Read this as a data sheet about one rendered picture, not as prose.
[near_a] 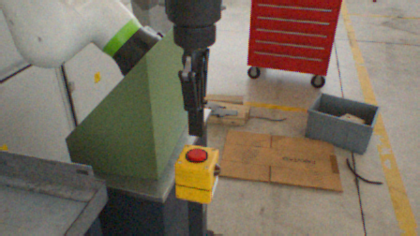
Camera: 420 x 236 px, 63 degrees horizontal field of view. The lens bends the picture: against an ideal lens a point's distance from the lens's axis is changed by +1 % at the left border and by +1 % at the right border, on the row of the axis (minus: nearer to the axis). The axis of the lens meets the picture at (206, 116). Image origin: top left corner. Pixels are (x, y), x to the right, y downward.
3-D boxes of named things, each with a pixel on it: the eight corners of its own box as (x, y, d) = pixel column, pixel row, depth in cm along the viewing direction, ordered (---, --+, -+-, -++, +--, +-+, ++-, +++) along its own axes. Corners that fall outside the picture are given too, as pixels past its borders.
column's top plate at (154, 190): (125, 100, 130) (124, 95, 129) (211, 113, 122) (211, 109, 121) (46, 178, 93) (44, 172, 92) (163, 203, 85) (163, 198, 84)
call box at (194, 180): (218, 181, 82) (219, 147, 76) (210, 205, 75) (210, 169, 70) (186, 175, 84) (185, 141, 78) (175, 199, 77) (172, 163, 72)
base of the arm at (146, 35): (146, 55, 114) (133, 42, 113) (176, 24, 108) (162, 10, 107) (117, 84, 91) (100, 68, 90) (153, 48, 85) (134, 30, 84)
